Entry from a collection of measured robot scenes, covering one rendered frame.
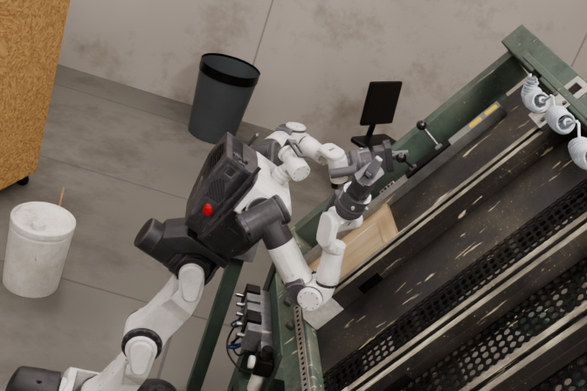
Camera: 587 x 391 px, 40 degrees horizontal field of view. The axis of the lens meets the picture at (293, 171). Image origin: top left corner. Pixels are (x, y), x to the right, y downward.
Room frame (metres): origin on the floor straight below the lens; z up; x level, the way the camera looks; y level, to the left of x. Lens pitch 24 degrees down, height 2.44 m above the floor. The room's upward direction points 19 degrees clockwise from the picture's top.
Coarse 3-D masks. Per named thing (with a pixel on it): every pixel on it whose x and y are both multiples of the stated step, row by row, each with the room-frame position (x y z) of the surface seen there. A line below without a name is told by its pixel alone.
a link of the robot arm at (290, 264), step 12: (276, 252) 2.14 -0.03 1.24; (288, 252) 2.14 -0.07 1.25; (300, 252) 2.19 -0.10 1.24; (276, 264) 2.15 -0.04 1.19; (288, 264) 2.13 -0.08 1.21; (300, 264) 2.15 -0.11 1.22; (288, 276) 2.13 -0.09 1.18; (300, 276) 2.14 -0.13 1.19; (312, 276) 2.17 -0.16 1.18; (288, 288) 2.12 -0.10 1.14; (300, 288) 2.12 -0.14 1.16; (312, 288) 2.11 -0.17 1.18; (300, 300) 2.10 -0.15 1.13; (312, 300) 2.10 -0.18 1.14
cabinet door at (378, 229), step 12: (372, 216) 2.73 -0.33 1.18; (384, 216) 2.68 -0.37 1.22; (360, 228) 2.71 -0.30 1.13; (372, 228) 2.67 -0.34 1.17; (384, 228) 2.61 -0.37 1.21; (396, 228) 2.59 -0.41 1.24; (348, 240) 2.69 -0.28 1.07; (360, 240) 2.65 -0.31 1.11; (372, 240) 2.60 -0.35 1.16; (384, 240) 2.54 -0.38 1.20; (348, 252) 2.62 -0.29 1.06; (360, 252) 2.58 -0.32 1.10; (372, 252) 2.53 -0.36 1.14; (312, 264) 2.70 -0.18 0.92; (348, 264) 2.55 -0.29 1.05
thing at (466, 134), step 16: (496, 112) 2.80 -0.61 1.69; (464, 128) 2.82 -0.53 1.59; (480, 128) 2.80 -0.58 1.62; (464, 144) 2.79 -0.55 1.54; (432, 160) 2.77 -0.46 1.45; (416, 176) 2.77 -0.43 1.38; (384, 192) 2.79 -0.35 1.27; (400, 192) 2.76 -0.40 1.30; (368, 208) 2.76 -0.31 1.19; (304, 256) 2.75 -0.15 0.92; (320, 256) 2.72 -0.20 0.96
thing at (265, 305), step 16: (256, 288) 2.66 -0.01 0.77; (272, 288) 2.70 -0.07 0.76; (240, 304) 2.58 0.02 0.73; (256, 304) 2.56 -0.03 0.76; (272, 304) 2.61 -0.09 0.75; (256, 320) 2.46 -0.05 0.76; (272, 320) 2.53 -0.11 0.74; (240, 336) 2.40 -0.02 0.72; (256, 336) 2.40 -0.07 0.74; (272, 336) 2.43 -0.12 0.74; (256, 352) 2.31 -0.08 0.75; (272, 352) 2.28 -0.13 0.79; (240, 368) 2.37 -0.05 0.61; (256, 368) 2.25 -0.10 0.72; (272, 368) 2.29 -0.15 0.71; (256, 384) 2.26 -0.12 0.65
